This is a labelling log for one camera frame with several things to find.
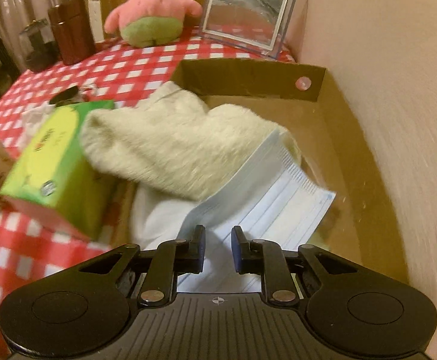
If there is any red checked tablecloth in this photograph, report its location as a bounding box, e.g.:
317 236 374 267
0 22 294 293

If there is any blue face mask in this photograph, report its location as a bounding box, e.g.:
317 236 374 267
177 127 337 293

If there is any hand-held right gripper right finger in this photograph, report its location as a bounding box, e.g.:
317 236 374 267
231 226 358 305

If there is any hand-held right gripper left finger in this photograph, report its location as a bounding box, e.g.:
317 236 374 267
78 225 207 307

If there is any brown wooden canister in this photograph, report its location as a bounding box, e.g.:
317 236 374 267
48 0 96 65

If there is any green tissue box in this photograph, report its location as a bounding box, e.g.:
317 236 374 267
0 99 116 242

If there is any glass jar with dark contents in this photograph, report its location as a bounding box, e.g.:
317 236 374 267
19 20 59 73

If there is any clear picture frame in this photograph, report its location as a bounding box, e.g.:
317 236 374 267
199 0 301 59

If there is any pale green cloth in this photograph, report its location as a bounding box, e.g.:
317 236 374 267
80 81 303 200

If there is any brown cardboard box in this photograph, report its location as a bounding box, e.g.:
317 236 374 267
98 58 410 289

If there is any white cloth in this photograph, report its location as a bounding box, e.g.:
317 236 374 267
130 185 204 252

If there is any pink starfish plush toy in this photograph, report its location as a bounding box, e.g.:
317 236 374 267
104 0 203 47

